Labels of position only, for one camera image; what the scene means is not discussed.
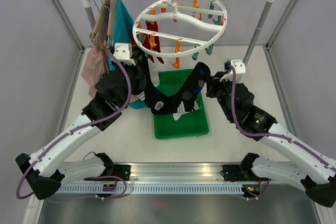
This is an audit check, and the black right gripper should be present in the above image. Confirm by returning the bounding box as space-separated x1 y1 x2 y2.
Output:
205 71 236 121

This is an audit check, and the white sock with black stripes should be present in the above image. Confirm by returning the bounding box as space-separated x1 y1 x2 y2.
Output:
148 60 160 87

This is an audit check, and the teal clothes peg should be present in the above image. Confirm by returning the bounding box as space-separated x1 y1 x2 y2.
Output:
192 44 199 61

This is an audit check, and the red christmas sock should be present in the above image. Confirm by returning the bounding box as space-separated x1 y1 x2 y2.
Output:
131 32 152 65
143 21 161 52

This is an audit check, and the white round clip hanger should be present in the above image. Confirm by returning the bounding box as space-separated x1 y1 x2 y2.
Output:
132 0 228 60

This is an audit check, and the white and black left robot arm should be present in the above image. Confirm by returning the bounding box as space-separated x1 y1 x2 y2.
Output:
15 46 147 200

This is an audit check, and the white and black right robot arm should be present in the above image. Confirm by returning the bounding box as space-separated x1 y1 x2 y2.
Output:
206 72 335 208

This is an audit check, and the beige clothes hanger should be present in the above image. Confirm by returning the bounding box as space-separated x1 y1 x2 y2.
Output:
85 0 117 49

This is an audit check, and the green plastic tray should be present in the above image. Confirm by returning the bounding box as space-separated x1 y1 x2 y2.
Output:
153 69 209 140

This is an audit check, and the pink hanging garment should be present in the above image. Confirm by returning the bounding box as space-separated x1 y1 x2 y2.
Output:
81 45 109 98

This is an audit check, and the orange peg on crossbar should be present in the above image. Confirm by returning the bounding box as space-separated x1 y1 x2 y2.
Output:
175 38 183 54

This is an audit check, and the teal hanging garment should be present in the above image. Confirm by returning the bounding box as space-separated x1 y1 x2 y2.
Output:
113 0 134 45

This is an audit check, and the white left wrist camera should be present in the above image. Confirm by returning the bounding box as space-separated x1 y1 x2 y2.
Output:
113 43 136 66

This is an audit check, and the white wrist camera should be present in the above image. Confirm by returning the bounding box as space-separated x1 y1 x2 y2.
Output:
220 59 246 82
113 43 136 66

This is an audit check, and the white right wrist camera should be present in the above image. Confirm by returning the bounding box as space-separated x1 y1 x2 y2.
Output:
220 59 246 82

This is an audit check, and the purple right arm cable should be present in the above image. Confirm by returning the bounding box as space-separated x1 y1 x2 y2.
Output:
227 66 336 173

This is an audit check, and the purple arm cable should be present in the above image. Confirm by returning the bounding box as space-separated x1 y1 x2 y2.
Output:
16 49 132 200
227 66 336 173

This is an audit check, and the aluminium mounting rail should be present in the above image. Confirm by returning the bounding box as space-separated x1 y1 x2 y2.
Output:
62 162 322 183

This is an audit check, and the white slotted cable duct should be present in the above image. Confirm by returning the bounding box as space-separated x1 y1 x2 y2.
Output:
57 183 243 195

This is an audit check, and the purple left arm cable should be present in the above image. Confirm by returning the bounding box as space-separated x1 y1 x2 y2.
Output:
16 49 132 200

